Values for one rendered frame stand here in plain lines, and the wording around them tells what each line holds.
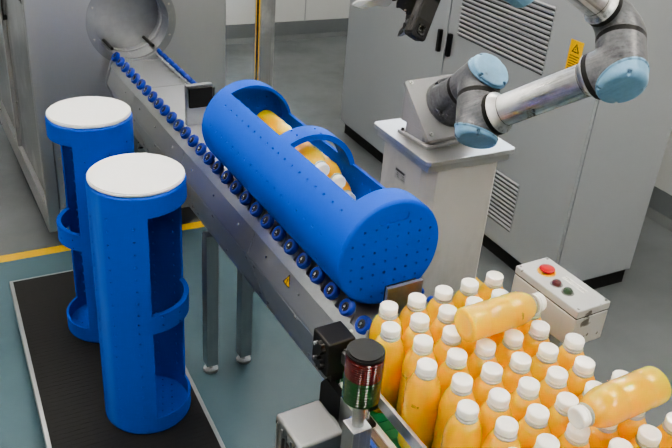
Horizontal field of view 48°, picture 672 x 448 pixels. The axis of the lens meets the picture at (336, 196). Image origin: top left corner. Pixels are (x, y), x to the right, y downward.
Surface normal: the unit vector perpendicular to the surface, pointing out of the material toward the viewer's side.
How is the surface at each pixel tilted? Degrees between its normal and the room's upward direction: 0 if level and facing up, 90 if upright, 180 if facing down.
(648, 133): 90
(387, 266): 90
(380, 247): 90
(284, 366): 0
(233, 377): 0
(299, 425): 0
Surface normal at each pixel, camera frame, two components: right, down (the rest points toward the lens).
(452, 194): 0.45, 0.44
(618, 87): -0.04, 0.86
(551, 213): -0.89, 0.15
